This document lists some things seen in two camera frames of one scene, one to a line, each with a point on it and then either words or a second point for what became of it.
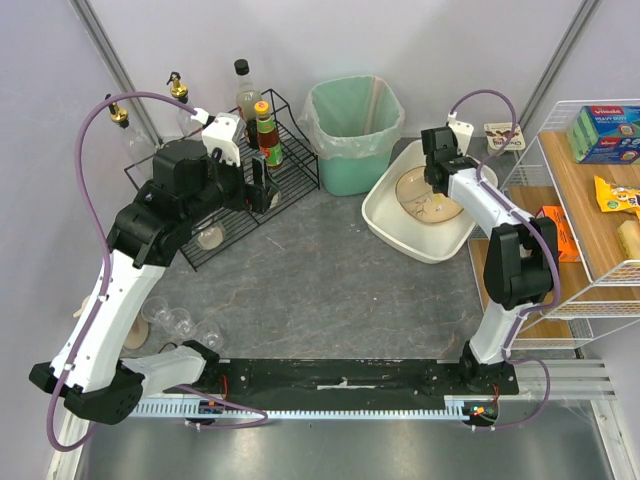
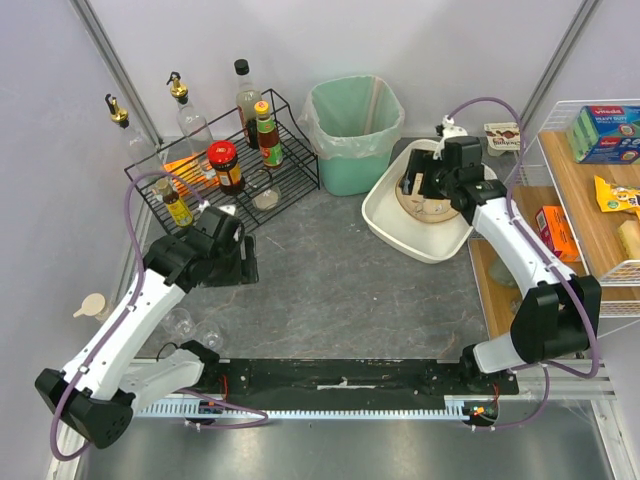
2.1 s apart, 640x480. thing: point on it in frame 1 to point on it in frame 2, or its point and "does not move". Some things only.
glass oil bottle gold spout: (179, 91) does not move
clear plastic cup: (209, 335) does not move
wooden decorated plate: (419, 201) does not move
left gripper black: (248, 185) to (245, 261)
